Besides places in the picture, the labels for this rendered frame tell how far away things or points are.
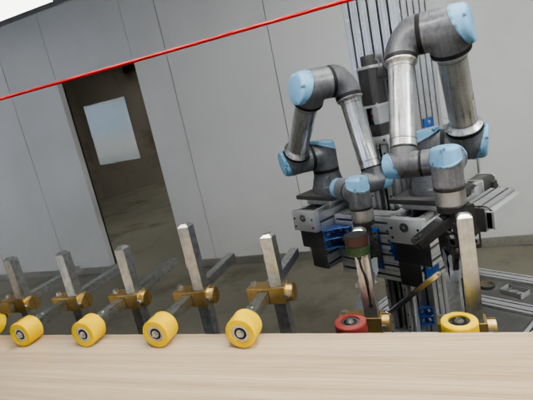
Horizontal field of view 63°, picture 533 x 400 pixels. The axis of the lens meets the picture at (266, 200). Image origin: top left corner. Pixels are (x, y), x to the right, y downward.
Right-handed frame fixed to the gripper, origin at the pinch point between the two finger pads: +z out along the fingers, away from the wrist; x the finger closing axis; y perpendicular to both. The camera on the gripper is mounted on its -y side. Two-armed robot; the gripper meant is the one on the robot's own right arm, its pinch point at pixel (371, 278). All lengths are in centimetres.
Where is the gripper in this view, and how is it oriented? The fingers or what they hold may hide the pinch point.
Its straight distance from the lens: 154.3
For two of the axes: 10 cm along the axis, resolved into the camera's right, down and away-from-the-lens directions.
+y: 3.2, -2.7, 9.1
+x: -9.3, 1.1, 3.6
